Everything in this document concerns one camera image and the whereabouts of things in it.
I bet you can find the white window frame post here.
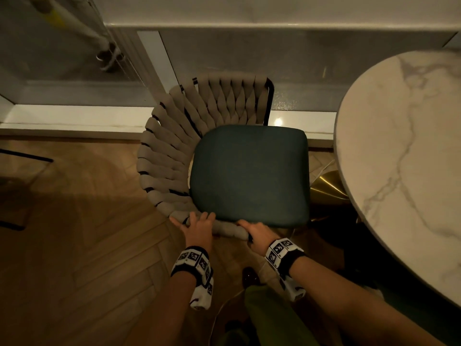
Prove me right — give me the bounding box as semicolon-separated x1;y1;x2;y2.
108;29;179;102

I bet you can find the black white marker wristband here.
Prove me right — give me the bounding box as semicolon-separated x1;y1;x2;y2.
265;238;307;303
170;246;215;310

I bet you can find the person's left hand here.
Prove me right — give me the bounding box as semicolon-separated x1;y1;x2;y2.
169;211;217;254

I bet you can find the person's right forearm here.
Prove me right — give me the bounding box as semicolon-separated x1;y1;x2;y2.
288;256;447;346

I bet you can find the person's left forearm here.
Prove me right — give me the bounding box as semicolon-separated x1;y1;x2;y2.
124;271;198;346

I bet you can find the person's green trouser leg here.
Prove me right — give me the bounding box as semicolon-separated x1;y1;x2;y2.
216;284;321;346

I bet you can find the person's right hand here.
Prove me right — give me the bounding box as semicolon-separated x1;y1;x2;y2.
237;219;281;257

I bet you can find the grey woven chair green seat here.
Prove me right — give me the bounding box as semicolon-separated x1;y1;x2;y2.
136;72;311;242

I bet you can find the white window sill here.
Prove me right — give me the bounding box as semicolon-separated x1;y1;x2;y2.
0;104;338;149

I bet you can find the person's dark shoe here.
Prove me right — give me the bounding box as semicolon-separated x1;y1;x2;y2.
242;267;262;289

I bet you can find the gold metal table base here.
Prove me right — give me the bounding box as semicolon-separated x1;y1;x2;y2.
309;170;352;222

